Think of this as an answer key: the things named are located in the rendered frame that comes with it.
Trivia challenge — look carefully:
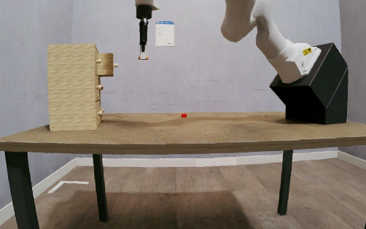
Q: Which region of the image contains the light wood chest of drawers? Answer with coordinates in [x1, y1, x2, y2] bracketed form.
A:
[47, 43, 101, 131]

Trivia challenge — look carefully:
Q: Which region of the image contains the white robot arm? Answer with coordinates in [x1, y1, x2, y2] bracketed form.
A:
[220, 0, 321, 84]

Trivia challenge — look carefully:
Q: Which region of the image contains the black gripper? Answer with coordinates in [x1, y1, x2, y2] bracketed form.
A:
[136, 5, 152, 59]

